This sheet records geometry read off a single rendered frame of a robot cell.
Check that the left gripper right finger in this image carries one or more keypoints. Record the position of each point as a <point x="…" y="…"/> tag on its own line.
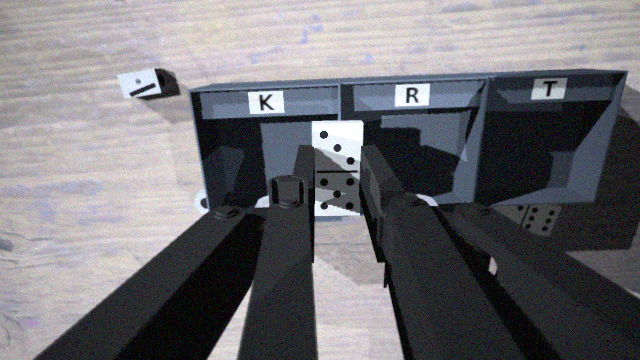
<point x="554" y="306"/>

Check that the dark grey three-compartment bin rack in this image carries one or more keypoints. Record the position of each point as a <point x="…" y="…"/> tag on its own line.
<point x="451" y="137"/>

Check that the white domino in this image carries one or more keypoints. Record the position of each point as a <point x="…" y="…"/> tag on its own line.
<point x="337" y="146"/>
<point x="539" y="219"/>

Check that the white hex nut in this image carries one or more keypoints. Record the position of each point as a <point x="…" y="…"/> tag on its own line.
<point x="200" y="202"/>

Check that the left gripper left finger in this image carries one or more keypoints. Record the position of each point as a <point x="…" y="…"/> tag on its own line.
<point x="177" y="306"/>

